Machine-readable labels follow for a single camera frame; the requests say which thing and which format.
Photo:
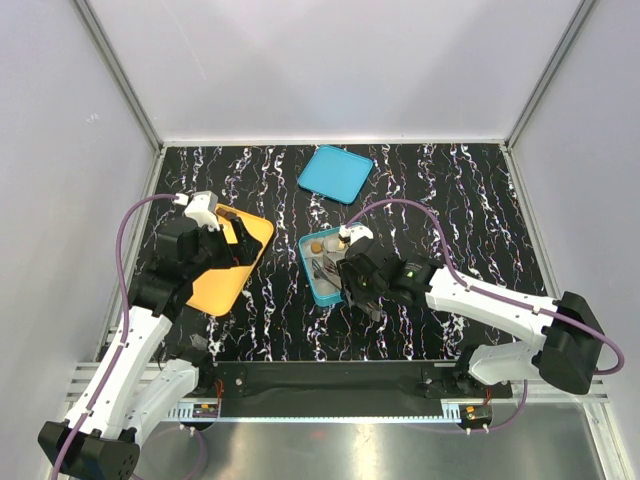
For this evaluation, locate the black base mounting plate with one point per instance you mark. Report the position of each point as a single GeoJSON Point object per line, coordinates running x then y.
{"type": "Point", "coordinates": [339, 389]}

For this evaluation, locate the left connector module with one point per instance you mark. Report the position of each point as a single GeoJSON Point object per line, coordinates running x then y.
{"type": "Point", "coordinates": [206, 410]}

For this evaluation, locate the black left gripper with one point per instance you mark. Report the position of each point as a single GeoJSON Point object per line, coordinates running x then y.
{"type": "Point", "coordinates": [247, 248]}

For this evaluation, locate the teal tin lid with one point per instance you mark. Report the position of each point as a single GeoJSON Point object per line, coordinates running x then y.
{"type": "Point", "coordinates": [336, 174]}

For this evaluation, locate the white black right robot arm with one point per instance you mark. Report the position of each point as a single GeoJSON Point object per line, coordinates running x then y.
{"type": "Point", "coordinates": [557, 341]}

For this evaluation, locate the orange connector module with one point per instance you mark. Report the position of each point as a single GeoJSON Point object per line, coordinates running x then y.
{"type": "Point", "coordinates": [476, 418]}

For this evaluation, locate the aluminium frame rail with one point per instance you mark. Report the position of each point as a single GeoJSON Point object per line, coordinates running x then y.
{"type": "Point", "coordinates": [113, 64]}

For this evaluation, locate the teal tin box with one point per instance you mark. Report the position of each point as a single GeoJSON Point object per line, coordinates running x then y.
{"type": "Point", "coordinates": [321, 268]}

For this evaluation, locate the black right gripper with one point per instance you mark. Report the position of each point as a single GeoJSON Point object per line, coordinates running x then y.
{"type": "Point", "coordinates": [348, 280]}

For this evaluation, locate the orange plastic tray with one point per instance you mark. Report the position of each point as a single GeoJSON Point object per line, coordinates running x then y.
{"type": "Point", "coordinates": [216, 290]}

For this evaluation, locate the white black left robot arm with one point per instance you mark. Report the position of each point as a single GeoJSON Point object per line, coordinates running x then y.
{"type": "Point", "coordinates": [102, 435]}

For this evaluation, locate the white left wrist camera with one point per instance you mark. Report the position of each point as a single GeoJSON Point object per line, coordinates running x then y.
{"type": "Point", "coordinates": [200, 207]}

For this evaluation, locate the white paper cup liner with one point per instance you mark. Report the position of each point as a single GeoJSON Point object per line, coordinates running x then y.
{"type": "Point", "coordinates": [332, 244]}

